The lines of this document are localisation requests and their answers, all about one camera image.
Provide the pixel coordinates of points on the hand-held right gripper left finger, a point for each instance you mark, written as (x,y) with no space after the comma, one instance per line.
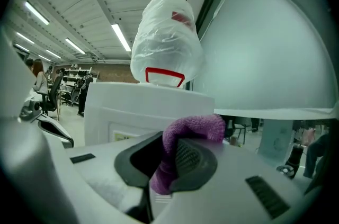
(124,164)

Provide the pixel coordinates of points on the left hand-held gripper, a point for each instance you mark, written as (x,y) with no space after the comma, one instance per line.
(30,111)

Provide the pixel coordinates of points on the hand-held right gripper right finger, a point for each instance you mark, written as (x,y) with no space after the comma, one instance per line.
(201,164)

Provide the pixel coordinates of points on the purple cloth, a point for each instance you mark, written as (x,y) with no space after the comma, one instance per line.
(190,125)

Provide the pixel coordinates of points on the white water dispenser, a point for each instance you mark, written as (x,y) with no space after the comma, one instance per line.
(119,103)

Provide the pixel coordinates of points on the plastic-wrapped water jug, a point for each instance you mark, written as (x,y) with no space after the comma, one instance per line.
(164,45)

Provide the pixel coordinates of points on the black swivel chair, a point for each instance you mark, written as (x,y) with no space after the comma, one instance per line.
(54,93)

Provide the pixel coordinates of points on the white shelf unit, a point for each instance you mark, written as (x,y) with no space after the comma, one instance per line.
(69,77)

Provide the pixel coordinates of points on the black thermos bottle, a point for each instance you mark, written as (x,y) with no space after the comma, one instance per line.
(294,159)

